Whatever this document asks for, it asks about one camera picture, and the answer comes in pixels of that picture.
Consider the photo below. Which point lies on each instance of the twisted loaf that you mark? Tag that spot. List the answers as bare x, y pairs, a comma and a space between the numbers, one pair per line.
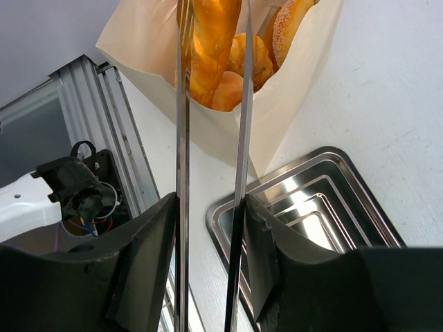
206, 30

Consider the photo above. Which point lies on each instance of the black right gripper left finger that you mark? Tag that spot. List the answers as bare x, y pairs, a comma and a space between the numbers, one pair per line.
114, 282

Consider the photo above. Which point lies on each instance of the short loaf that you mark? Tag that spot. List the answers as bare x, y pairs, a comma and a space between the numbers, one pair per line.
282, 28

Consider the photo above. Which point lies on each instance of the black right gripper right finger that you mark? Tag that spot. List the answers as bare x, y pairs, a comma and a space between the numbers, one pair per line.
297, 285

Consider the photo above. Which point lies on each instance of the aluminium frame rail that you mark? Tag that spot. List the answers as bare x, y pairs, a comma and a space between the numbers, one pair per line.
79, 102

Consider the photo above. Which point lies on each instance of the metal tongs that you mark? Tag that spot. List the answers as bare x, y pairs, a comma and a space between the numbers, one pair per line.
182, 186

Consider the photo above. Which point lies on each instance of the small round bun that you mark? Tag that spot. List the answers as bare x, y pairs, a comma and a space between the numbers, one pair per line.
229, 92

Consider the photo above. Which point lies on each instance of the metal tray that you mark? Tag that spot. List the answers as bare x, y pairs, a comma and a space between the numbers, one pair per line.
323, 197

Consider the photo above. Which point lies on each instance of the beige paper bag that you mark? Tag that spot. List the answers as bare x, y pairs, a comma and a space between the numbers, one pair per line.
140, 40

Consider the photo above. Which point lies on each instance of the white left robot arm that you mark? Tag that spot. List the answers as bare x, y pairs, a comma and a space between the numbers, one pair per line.
64, 189

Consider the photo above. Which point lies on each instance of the ring shaped bread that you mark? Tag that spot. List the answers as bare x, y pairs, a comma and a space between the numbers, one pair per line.
263, 66

